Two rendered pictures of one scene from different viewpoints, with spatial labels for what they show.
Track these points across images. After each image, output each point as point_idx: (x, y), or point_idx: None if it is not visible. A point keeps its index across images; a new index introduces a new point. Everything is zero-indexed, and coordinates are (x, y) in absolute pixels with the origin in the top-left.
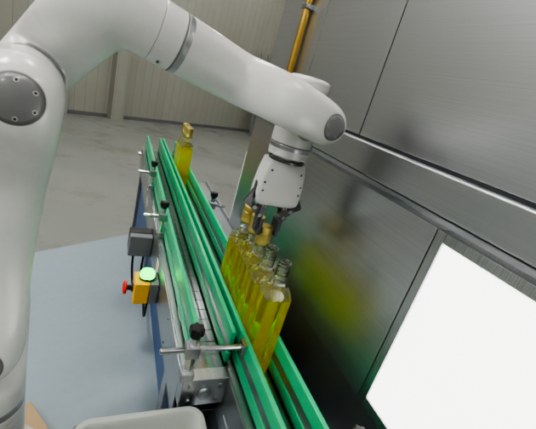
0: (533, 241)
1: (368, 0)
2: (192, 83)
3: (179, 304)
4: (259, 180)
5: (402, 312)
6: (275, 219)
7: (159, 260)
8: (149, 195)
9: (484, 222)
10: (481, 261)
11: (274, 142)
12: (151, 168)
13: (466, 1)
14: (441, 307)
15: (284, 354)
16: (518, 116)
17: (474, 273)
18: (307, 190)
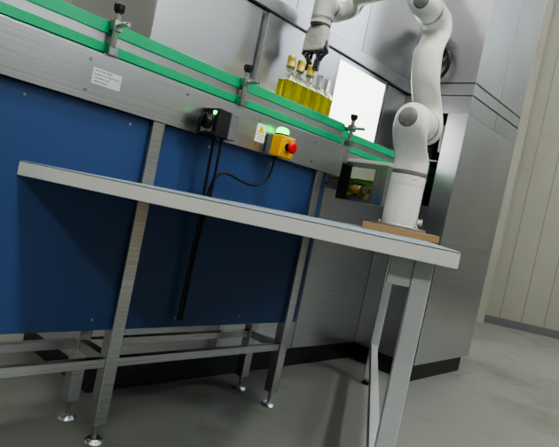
0: (354, 53)
1: None
2: (378, 1)
3: (316, 128)
4: (328, 40)
5: (334, 86)
6: (309, 61)
7: (266, 121)
8: (125, 67)
9: (346, 50)
10: (349, 61)
11: (331, 19)
12: (119, 19)
13: None
14: (342, 79)
15: None
16: None
17: (347, 66)
18: (280, 42)
